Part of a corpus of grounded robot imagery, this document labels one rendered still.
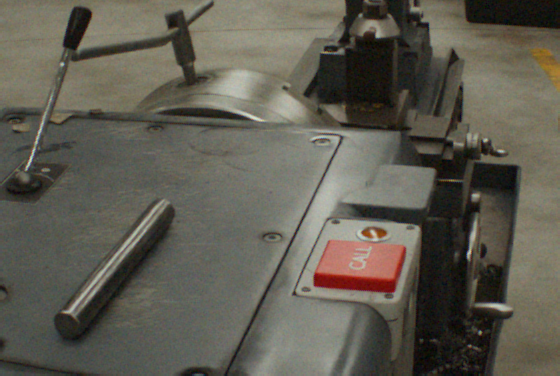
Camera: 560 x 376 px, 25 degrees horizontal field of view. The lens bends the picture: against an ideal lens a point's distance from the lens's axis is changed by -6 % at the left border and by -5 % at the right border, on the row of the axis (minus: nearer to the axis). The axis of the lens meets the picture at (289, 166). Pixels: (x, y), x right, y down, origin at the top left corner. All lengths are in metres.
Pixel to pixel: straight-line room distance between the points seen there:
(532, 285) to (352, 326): 2.80
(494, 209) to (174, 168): 1.73
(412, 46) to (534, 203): 1.71
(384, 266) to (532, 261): 2.88
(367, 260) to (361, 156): 0.23
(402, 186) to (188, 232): 0.20
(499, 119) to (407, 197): 3.84
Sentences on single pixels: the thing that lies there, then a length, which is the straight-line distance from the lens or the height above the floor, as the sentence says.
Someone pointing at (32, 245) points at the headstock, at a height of 1.26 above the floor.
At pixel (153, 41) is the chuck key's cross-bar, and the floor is 1.30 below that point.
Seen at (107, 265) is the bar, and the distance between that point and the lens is 0.92.
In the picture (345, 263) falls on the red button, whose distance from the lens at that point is 0.94.
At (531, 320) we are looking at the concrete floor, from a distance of 3.48.
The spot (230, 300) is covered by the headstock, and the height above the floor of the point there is 1.26.
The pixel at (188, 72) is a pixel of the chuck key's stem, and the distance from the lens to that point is 1.42.
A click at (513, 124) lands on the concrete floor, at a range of 4.88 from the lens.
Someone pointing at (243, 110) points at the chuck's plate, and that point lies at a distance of 1.34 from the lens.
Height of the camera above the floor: 1.69
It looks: 22 degrees down
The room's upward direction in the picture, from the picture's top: straight up
